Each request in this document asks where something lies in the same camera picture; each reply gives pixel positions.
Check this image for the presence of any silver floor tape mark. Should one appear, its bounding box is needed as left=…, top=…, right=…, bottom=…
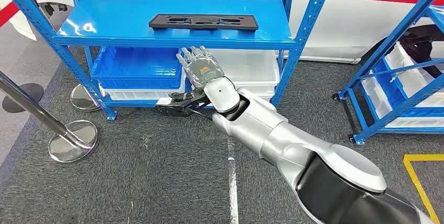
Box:
left=227, top=139, right=240, bottom=224

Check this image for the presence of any blue metal shelf rack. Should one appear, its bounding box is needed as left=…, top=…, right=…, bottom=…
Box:
left=0, top=0, right=339, bottom=121

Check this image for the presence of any chrome stanchion with round base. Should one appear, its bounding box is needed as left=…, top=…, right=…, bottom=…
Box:
left=0, top=71, right=99, bottom=163
left=70, top=83, right=102, bottom=113

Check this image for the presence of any white car with red stripe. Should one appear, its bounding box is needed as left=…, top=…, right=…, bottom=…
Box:
left=0, top=0, right=444, bottom=65

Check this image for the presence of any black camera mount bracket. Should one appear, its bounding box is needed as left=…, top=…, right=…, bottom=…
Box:
left=155, top=93, right=213, bottom=118

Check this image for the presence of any long black plastic part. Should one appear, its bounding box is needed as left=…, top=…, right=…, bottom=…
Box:
left=149, top=14, right=260, bottom=31

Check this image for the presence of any black stanchion with round base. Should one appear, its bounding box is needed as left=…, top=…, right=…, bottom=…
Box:
left=2, top=83, right=45, bottom=114

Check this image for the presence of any blue shelf rack on casters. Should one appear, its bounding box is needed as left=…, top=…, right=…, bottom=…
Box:
left=332, top=0, right=444, bottom=146

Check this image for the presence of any yellow floor tape line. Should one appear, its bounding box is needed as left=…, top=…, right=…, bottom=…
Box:
left=403, top=153, right=444, bottom=224

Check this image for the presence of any blue plastic bin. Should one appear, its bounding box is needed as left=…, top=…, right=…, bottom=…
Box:
left=373, top=58, right=444, bottom=118
left=91, top=46, right=183, bottom=91

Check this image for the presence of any black camera cable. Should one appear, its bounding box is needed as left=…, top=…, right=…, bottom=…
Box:
left=188, top=108, right=214, bottom=121

